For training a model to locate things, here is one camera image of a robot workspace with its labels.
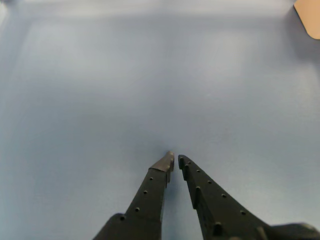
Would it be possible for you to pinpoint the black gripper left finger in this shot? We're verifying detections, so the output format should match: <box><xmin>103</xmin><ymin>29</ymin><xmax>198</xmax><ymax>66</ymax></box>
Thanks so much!
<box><xmin>92</xmin><ymin>150</ymin><xmax>175</xmax><ymax>240</ymax></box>

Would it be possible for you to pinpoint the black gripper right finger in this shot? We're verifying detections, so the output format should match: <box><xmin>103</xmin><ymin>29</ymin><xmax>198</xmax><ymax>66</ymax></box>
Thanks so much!
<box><xmin>177</xmin><ymin>154</ymin><xmax>272</xmax><ymax>240</ymax></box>

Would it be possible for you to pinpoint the beige square box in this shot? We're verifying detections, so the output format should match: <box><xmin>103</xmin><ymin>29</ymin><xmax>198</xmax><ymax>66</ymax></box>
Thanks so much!
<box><xmin>293</xmin><ymin>0</ymin><xmax>320</xmax><ymax>40</ymax></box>

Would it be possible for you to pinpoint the grey-blue table mat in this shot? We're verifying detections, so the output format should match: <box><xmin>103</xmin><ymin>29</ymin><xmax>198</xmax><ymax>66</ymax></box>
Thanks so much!
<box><xmin>0</xmin><ymin>0</ymin><xmax>320</xmax><ymax>240</ymax></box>

